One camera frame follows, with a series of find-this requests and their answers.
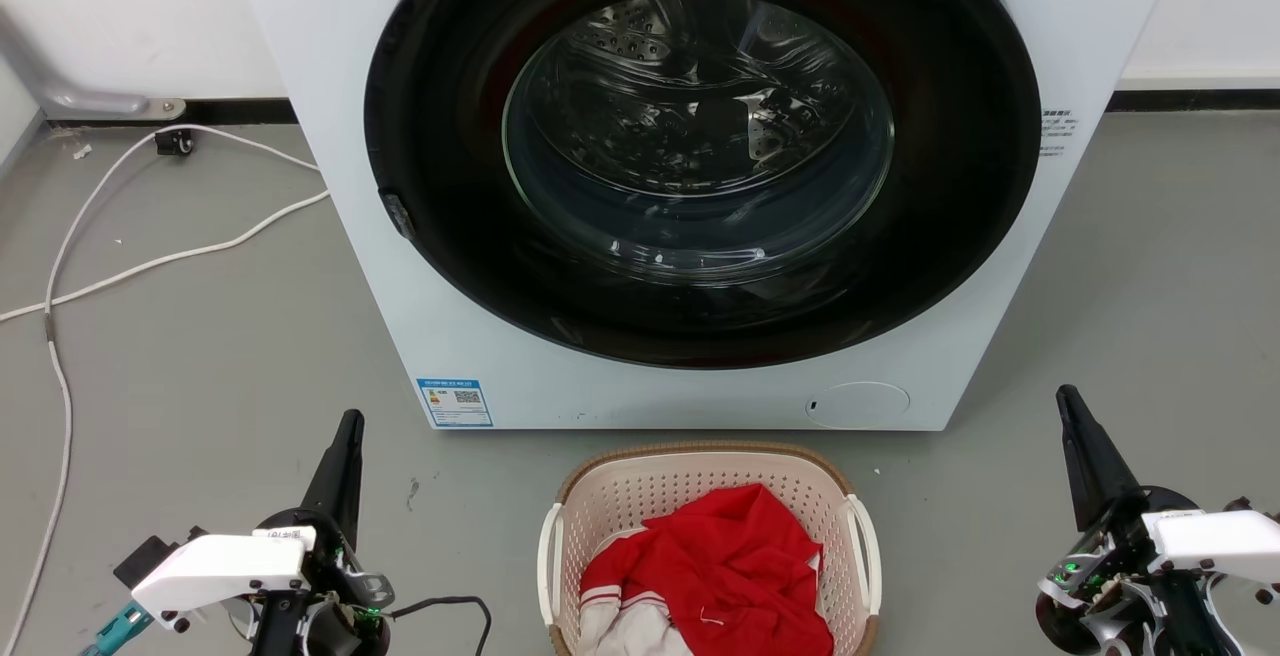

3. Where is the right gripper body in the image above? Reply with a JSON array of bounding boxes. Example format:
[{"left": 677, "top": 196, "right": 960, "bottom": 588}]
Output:
[{"left": 1036, "top": 486, "right": 1233, "bottom": 656}]

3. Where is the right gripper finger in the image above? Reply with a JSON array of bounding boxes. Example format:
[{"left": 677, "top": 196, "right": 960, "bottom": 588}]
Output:
[
  {"left": 1070, "top": 385, "right": 1143, "bottom": 527},
  {"left": 1056, "top": 385, "right": 1113, "bottom": 533}
]

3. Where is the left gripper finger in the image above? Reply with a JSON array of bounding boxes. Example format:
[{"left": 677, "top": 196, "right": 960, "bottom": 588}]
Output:
[
  {"left": 336, "top": 410, "right": 366, "bottom": 551},
  {"left": 299, "top": 410, "right": 353, "bottom": 537}
]

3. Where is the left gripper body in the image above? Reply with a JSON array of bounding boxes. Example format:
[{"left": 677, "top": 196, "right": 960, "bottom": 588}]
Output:
[{"left": 226, "top": 508, "right": 396, "bottom": 656}]

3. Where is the beige plastic laundry basket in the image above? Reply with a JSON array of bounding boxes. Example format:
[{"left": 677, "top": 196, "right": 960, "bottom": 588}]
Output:
[{"left": 537, "top": 441, "right": 884, "bottom": 656}]

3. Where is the blue energy label sticker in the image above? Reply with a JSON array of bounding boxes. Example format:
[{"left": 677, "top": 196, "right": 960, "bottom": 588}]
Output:
[{"left": 416, "top": 378, "right": 494, "bottom": 429}]

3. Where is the round white filter cover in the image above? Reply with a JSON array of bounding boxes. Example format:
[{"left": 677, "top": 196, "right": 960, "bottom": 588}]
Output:
[{"left": 805, "top": 381, "right": 912, "bottom": 430}]

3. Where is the white garment with red stripes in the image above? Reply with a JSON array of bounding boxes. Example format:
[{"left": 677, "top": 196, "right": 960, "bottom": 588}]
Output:
[{"left": 577, "top": 526, "right": 693, "bottom": 656}]

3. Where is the black text warning sticker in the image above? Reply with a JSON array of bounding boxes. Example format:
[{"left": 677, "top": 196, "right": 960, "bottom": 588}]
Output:
[{"left": 1038, "top": 108, "right": 1079, "bottom": 159}]

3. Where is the white front-load washing machine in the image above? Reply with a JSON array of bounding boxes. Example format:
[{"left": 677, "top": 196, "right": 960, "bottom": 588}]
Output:
[{"left": 226, "top": 0, "right": 1188, "bottom": 433}]

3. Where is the grey metal pipe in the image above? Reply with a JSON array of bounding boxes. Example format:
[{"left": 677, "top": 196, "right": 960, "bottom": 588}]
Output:
[{"left": 0, "top": 6, "right": 187, "bottom": 123}]

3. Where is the round black washer door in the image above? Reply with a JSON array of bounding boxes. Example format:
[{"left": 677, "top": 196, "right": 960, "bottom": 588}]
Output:
[{"left": 363, "top": 0, "right": 1043, "bottom": 370}]

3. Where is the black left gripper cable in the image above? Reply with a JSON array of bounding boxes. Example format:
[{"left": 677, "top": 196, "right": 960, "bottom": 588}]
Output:
[{"left": 386, "top": 595, "right": 494, "bottom": 656}]

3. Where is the teal cable connector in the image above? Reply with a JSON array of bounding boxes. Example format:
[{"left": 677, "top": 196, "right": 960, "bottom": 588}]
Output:
[{"left": 78, "top": 602, "right": 155, "bottom": 656}]

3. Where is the thick white power cable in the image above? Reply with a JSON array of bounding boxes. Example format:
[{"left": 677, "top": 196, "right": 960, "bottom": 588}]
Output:
[{"left": 0, "top": 189, "right": 331, "bottom": 324}]

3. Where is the thin white cable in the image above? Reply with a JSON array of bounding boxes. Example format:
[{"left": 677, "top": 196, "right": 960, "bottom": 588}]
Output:
[{"left": 0, "top": 123, "right": 322, "bottom": 656}]

